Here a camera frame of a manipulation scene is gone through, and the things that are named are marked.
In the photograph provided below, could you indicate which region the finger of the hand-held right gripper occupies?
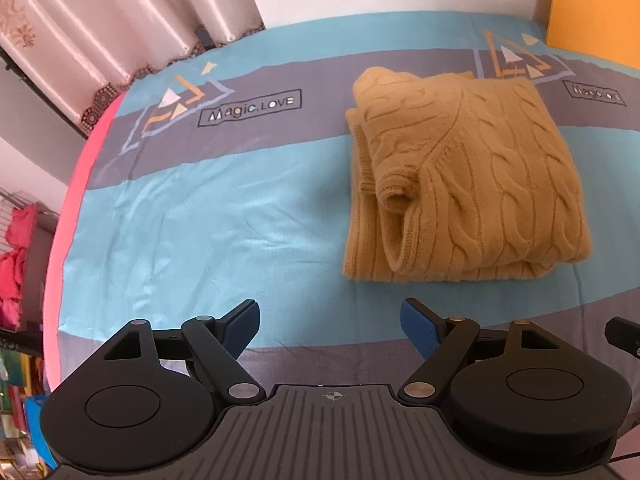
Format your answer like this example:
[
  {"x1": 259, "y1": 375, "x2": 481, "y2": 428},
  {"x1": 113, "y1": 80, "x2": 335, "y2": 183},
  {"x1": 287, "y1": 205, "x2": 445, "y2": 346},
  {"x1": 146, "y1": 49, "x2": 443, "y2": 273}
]
[{"x1": 604, "y1": 316, "x2": 640, "y2": 357}]

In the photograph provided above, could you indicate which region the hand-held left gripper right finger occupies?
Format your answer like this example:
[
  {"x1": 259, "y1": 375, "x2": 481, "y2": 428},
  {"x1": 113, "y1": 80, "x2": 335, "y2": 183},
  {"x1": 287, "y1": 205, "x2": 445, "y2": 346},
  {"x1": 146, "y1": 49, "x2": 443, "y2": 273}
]
[{"x1": 397, "y1": 297, "x2": 583, "y2": 406}]

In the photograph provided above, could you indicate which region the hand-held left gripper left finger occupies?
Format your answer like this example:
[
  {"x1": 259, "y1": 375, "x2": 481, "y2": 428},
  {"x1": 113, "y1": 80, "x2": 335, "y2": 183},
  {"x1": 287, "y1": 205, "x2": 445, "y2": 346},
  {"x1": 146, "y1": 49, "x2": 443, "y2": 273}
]
[{"x1": 75, "y1": 299, "x2": 267, "y2": 406}]

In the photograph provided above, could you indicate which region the mustard cable-knit sweater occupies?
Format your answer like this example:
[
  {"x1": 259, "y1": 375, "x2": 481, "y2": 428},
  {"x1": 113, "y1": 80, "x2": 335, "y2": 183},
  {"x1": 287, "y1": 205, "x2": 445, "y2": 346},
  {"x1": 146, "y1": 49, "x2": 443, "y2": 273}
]
[{"x1": 341, "y1": 66, "x2": 596, "y2": 282}]

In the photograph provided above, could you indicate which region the pile of pink clothes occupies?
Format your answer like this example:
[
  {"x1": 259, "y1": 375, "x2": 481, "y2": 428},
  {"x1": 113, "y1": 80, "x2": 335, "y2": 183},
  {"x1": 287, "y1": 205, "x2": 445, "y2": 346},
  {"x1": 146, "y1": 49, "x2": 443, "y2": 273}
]
[{"x1": 0, "y1": 202, "x2": 50, "y2": 332}]

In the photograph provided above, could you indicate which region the blue grey printed bed sheet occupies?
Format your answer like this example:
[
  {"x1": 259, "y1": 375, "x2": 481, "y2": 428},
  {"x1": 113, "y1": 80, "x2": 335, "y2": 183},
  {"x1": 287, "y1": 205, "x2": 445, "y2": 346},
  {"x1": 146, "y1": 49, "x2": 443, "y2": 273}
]
[{"x1": 42, "y1": 10, "x2": 640, "y2": 463}]

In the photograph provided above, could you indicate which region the blue plastic box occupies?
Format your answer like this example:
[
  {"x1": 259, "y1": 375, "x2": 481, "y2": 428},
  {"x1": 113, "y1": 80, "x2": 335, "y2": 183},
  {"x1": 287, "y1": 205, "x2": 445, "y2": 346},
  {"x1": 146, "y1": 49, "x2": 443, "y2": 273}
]
[{"x1": 25, "y1": 394, "x2": 52, "y2": 431}]

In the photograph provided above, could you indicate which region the black shelf unit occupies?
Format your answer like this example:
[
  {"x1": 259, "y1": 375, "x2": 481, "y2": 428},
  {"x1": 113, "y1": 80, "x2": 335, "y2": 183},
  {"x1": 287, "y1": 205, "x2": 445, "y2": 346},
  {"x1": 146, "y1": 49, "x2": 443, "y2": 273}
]
[{"x1": 0, "y1": 327, "x2": 57, "y2": 480}]

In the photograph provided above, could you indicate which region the row of colourful boxes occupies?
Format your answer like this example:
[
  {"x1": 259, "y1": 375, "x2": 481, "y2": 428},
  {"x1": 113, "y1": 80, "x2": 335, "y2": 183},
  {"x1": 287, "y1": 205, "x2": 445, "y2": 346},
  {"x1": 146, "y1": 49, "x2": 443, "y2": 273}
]
[{"x1": 0, "y1": 350, "x2": 51, "y2": 480}]

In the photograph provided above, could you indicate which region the orange panel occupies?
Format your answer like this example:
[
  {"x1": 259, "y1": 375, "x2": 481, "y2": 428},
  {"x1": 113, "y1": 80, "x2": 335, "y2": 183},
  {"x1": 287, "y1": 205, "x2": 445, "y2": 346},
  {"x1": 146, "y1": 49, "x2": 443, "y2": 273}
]
[{"x1": 545, "y1": 0, "x2": 640, "y2": 69}]

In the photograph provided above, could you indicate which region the pale satin lace-trimmed curtain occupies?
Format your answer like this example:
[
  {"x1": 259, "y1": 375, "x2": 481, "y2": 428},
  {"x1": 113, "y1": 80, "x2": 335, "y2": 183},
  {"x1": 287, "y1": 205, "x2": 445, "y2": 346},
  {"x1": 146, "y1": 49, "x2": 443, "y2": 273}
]
[{"x1": 0, "y1": 0, "x2": 267, "y2": 137}]

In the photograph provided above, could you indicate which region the wire basket rack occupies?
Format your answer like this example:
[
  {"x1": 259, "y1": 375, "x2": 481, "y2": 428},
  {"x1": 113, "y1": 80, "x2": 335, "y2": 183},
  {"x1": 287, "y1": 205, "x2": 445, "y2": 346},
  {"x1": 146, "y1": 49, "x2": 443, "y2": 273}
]
[{"x1": 0, "y1": 187, "x2": 62, "y2": 335}]

